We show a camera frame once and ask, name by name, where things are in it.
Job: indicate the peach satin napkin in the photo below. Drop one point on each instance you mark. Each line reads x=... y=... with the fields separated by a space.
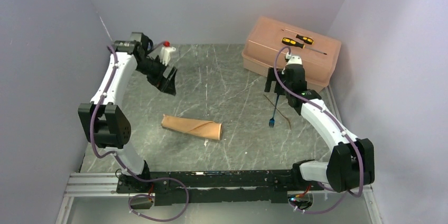
x=199 y=128

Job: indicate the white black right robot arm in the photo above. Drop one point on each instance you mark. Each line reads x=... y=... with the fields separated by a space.
x=352 y=163

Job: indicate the thin wooden chopstick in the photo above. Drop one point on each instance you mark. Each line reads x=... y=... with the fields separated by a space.
x=278 y=111

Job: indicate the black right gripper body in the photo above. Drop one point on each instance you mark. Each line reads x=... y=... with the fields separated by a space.
x=277 y=89

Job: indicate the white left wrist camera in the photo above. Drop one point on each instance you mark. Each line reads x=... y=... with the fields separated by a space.
x=166 y=52

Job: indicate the blue plastic fork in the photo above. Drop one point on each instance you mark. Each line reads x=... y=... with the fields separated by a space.
x=272 y=119

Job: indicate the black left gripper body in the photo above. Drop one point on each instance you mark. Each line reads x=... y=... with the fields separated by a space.
x=154 y=70

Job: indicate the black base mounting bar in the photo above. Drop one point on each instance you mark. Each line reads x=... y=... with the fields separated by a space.
x=170 y=188

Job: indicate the large yellow black screwdriver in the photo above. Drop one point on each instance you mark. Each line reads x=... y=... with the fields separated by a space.
x=293 y=43

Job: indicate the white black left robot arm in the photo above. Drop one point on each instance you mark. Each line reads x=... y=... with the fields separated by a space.
x=106 y=127

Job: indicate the small yellow black screwdriver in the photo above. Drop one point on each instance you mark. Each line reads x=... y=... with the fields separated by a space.
x=305 y=39

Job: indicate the aluminium frame rail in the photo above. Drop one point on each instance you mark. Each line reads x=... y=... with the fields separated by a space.
x=95 y=199

